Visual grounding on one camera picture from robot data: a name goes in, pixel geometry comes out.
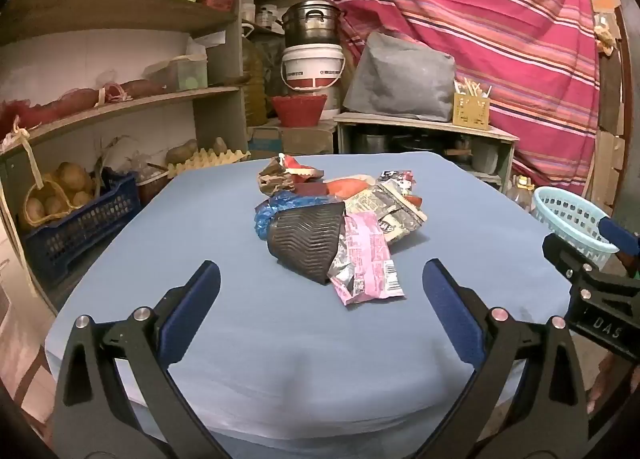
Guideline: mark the cardboard box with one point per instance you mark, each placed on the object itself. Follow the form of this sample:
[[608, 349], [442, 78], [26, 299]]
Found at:
[[300, 139]]

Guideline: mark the pink snack wrapper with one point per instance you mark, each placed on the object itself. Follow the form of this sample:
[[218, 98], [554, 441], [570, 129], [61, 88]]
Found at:
[[367, 259]]

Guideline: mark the large metal pot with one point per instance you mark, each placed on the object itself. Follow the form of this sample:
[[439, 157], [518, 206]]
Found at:
[[312, 24]]

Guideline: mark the blue plastic crate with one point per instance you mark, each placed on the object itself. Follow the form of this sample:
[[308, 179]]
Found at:
[[85, 229]]

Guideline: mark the black ribbed paper cup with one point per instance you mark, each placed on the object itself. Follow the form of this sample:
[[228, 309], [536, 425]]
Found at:
[[305, 239]]

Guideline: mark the large yellow oil jug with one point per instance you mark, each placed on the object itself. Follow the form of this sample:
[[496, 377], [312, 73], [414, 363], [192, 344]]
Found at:
[[255, 84]]

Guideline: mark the wooden shelf unit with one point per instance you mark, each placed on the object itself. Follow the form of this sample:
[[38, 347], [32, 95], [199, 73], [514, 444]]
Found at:
[[125, 14]]

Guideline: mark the blue tablecloth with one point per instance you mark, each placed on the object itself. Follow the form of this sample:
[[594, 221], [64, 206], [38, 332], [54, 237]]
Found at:
[[280, 339]]

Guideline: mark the sweet potato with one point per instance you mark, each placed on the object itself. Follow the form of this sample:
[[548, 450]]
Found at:
[[142, 88]]

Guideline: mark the yellow perforated utensil holder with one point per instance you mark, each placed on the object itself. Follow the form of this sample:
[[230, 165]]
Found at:
[[470, 114]]

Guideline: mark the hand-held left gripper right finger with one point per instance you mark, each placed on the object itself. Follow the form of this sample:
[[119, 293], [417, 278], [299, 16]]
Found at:
[[450, 309]]

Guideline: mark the red mesh sack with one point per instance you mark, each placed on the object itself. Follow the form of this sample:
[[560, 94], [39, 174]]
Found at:
[[70, 101]]

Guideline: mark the brown potato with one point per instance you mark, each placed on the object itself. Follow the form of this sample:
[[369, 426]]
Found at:
[[181, 152], [220, 145], [72, 176], [53, 205], [35, 208]]

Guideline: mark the small wooden cabinet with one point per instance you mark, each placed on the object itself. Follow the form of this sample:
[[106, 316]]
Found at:
[[425, 123]]

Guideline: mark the grey plastic container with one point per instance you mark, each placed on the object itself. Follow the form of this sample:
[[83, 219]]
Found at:
[[484, 155]]

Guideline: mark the dark red cardboard piece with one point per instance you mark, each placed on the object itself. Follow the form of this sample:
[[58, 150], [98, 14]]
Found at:
[[310, 189]]

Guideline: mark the orange wrapper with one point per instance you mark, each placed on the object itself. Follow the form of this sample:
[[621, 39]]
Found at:
[[345, 186]]

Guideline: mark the brown paper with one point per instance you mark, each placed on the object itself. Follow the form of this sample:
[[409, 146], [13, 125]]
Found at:
[[272, 179]]

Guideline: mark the white plastic jar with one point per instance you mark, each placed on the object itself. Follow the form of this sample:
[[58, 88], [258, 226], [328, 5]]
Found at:
[[267, 16]]

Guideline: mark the white plastic bucket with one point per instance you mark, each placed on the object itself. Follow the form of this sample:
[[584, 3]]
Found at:
[[312, 61]]

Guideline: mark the black pan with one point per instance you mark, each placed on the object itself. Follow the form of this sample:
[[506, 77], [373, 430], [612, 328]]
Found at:
[[420, 145]]

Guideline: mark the grey fabric cover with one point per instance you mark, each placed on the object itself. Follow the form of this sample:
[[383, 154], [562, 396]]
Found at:
[[400, 84]]

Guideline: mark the dark printed wrapper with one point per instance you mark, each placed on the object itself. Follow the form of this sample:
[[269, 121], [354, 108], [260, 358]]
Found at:
[[397, 179]]

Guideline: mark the oil bottle with yellow cap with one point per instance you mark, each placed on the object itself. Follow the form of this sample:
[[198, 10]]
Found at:
[[522, 195]]

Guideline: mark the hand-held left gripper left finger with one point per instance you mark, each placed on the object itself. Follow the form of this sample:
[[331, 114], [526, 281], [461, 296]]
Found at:
[[192, 306]]

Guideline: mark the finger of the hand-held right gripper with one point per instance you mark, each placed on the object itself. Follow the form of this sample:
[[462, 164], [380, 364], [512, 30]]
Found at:
[[565, 254], [617, 234]]

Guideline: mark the red plastic bowl basket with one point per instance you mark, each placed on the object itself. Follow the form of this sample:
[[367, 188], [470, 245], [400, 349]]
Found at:
[[299, 111]]

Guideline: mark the clear plastic container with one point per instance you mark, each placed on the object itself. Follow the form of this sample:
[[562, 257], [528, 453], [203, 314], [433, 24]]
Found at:
[[185, 74]]

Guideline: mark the blue plastic bag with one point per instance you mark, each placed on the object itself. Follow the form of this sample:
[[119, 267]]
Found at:
[[280, 204]]

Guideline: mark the small steel pot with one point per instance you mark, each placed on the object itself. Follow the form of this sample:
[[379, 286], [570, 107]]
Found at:
[[370, 144]]

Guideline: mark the bundle of chopsticks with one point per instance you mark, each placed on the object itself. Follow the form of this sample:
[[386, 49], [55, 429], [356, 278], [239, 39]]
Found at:
[[472, 88]]

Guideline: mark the person's right hand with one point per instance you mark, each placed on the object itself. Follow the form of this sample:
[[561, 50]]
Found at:
[[605, 381]]

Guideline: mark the grey printed snack wrapper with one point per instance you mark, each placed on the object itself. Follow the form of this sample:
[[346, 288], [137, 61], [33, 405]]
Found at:
[[395, 219]]

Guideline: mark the light blue plastic basket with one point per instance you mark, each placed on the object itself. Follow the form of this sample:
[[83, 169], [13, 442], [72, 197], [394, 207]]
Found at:
[[565, 219]]

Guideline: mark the red striped cloth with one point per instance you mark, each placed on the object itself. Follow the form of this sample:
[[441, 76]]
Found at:
[[475, 39]]

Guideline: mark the yellow egg tray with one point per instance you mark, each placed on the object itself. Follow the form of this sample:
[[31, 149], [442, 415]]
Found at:
[[210, 161]]

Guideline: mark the woven basket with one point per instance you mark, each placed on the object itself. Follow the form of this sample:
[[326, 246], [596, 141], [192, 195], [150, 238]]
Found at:
[[30, 219]]

